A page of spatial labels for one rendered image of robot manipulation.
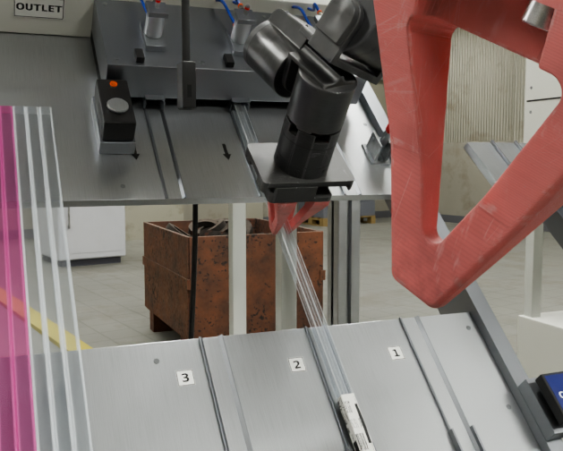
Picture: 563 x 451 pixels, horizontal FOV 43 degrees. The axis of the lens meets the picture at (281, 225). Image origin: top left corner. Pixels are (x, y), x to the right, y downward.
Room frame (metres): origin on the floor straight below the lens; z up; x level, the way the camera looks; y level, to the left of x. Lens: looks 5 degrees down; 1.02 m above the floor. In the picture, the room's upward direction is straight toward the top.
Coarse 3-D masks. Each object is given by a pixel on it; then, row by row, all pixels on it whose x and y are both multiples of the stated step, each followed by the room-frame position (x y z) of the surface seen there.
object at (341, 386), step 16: (240, 112) 0.91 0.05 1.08; (240, 128) 0.90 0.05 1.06; (256, 176) 0.85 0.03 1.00; (288, 224) 0.79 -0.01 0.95; (288, 240) 0.77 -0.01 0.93; (288, 256) 0.76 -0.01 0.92; (304, 272) 0.74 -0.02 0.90; (304, 288) 0.73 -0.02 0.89; (304, 304) 0.72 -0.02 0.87; (320, 320) 0.70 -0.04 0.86; (320, 336) 0.69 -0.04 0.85; (320, 352) 0.68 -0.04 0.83; (336, 352) 0.68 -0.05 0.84; (336, 368) 0.66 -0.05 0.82; (336, 384) 0.65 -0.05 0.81
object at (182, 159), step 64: (0, 64) 0.87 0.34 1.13; (64, 64) 0.90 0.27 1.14; (64, 128) 0.82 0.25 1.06; (192, 128) 0.88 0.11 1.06; (256, 128) 0.92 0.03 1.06; (64, 192) 0.75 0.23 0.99; (128, 192) 0.78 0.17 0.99; (192, 192) 0.80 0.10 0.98; (256, 192) 0.83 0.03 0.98; (384, 192) 0.89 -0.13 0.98
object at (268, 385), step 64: (384, 320) 0.74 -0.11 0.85; (448, 320) 0.77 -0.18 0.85; (128, 384) 0.61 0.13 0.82; (192, 384) 0.63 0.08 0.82; (256, 384) 0.65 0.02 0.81; (320, 384) 0.66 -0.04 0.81; (384, 384) 0.68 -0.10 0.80; (448, 384) 0.70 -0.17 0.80; (128, 448) 0.57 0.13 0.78; (192, 448) 0.58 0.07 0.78; (256, 448) 0.60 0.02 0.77; (320, 448) 0.61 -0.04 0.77; (384, 448) 0.63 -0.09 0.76; (448, 448) 0.65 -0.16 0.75; (512, 448) 0.67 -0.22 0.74
